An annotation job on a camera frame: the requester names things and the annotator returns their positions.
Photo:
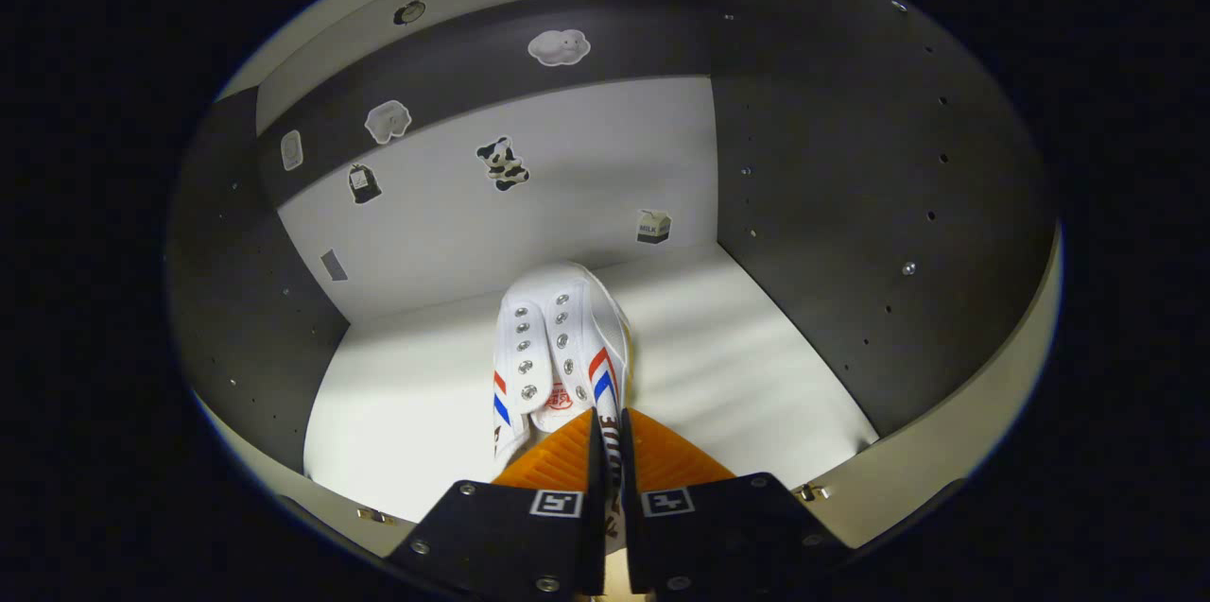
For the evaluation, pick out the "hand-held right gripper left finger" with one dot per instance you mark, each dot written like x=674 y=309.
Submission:
x=594 y=536

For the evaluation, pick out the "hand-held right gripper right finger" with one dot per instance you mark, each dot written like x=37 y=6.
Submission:
x=629 y=536

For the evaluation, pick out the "white canvas shoe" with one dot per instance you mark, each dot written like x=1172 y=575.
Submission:
x=558 y=337

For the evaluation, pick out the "white shoe cabinet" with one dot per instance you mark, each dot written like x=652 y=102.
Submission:
x=832 y=205

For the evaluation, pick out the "metal door hinge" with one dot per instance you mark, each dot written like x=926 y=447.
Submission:
x=376 y=515
x=811 y=491

